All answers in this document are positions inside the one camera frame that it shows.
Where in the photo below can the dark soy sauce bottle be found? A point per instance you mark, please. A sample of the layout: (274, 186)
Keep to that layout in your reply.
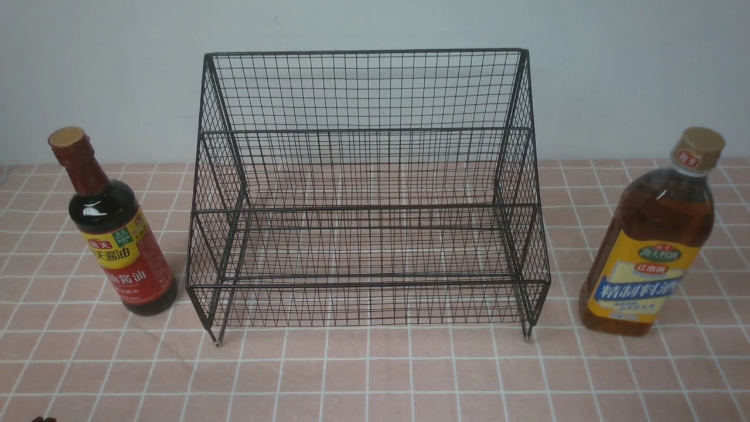
(111, 221)

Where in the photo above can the amber cooking wine bottle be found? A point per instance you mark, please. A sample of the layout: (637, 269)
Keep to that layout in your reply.
(659, 226)

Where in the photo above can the pink checkered tablecloth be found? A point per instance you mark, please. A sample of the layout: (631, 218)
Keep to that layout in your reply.
(70, 351)

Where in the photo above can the black wire mesh rack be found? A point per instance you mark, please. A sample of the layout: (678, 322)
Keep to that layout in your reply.
(366, 187)

